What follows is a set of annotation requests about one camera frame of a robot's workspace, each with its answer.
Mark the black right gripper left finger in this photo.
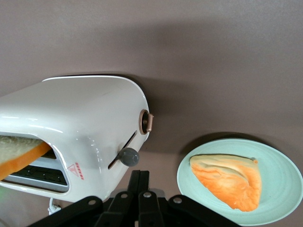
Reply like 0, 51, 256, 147
28, 169, 141, 227

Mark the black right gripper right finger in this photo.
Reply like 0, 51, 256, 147
139, 170, 240, 227

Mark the grey toaster lever knob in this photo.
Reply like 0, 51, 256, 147
118, 148, 141, 167

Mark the white two-slot toaster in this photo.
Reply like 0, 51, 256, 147
0, 75, 154, 203

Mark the triangular orange pastry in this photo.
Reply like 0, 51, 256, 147
189, 153, 263, 211

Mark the toast bread slice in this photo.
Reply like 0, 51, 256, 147
0, 135, 52, 182

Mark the pale green round plate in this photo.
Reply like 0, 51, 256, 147
177, 138, 303, 226

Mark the brown table mat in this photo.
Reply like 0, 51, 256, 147
0, 0, 303, 227

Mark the white toaster power cord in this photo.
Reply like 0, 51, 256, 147
48, 198, 62, 216

